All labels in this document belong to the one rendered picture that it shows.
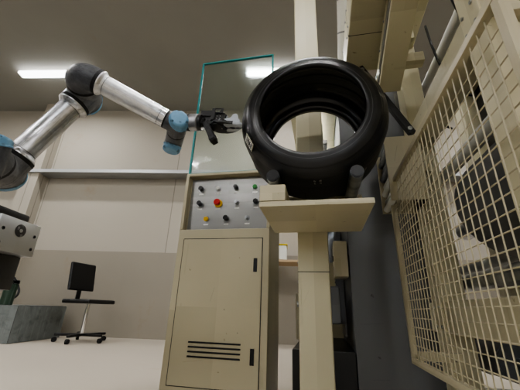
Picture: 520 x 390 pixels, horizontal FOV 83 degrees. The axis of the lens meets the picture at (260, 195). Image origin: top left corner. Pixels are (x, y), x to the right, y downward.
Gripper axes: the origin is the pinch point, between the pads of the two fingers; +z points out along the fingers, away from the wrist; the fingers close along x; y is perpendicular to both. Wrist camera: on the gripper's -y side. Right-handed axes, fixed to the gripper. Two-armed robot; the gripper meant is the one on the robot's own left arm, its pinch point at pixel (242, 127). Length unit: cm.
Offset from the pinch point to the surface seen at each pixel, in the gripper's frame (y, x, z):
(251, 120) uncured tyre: -4.4, -11.3, 7.4
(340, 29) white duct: 112, 51, 38
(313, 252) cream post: -45, 25, 32
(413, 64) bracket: 39, 9, 70
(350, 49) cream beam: 50, 9, 43
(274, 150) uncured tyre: -17.2, -11.6, 17.6
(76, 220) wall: 20, 326, -394
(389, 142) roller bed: 5, 19, 62
